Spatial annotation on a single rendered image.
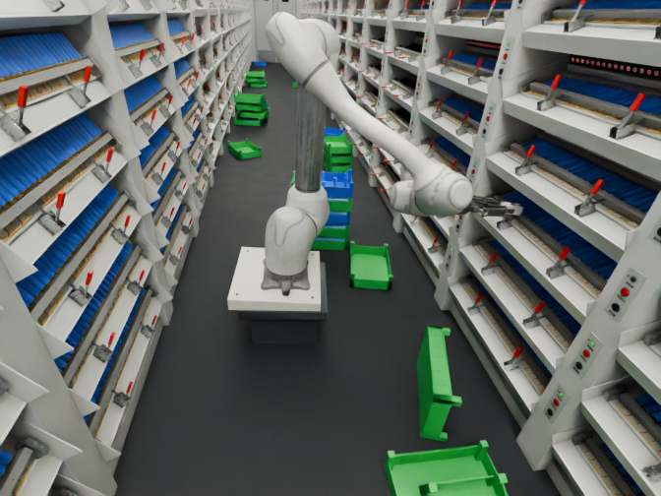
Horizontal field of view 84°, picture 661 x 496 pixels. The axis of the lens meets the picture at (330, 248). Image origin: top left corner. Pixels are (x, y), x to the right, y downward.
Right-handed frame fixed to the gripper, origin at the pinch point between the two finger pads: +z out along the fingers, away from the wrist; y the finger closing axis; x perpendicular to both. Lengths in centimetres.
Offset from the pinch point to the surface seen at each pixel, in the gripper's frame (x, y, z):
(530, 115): 28.2, -2.8, -5.4
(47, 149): 6, 10, -128
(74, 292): -20, 27, -120
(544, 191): 11.5, 12.7, -2.7
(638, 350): -7, 54, 1
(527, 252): -7.2, 15.1, -0.1
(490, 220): -7.7, -5.6, -0.9
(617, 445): -27, 63, 1
